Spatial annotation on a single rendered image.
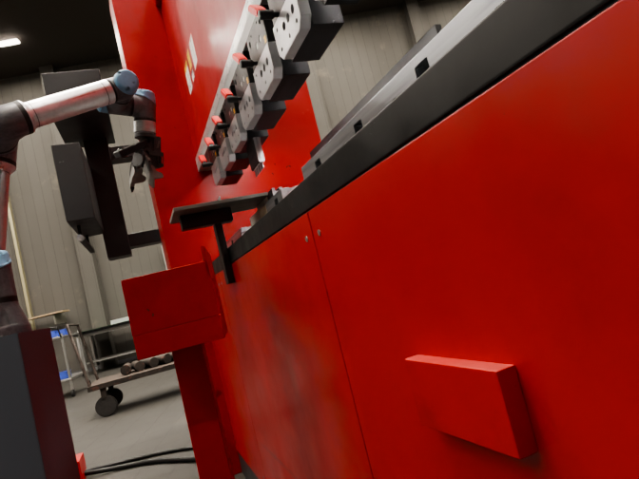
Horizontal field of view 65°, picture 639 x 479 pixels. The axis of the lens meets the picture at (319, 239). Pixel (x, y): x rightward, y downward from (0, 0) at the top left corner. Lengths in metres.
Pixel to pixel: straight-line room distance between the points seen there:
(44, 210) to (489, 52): 12.65
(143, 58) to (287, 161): 0.81
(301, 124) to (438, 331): 2.15
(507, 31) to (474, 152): 0.09
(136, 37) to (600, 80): 2.42
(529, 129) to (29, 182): 12.92
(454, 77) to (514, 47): 0.07
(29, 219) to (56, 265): 1.23
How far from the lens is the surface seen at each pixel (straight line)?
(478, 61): 0.41
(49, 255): 12.73
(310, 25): 1.00
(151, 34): 2.65
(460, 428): 0.50
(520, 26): 0.38
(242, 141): 1.53
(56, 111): 1.69
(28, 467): 1.47
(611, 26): 0.34
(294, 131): 2.56
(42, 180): 13.05
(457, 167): 0.44
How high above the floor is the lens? 0.72
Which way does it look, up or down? 5 degrees up
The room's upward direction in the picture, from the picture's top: 14 degrees counter-clockwise
